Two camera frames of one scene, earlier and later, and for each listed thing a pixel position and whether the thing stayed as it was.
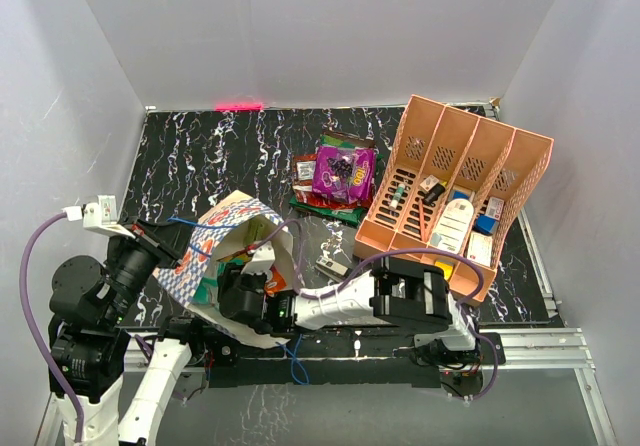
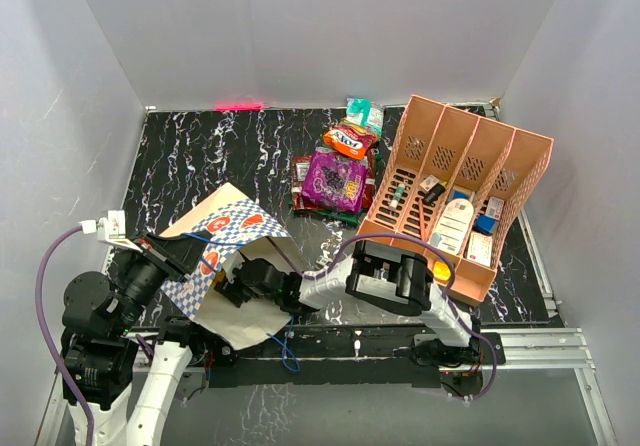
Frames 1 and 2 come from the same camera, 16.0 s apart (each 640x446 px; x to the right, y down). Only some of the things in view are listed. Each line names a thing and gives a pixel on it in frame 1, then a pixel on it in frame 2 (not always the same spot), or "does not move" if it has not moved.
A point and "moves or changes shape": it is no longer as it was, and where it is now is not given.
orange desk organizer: (449, 185) does not move
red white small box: (495, 208) does not move
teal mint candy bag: (206, 292) to (366, 113)
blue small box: (485, 224) does not move
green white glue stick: (394, 202) does not move
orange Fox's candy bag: (276, 283) moves or changes shape
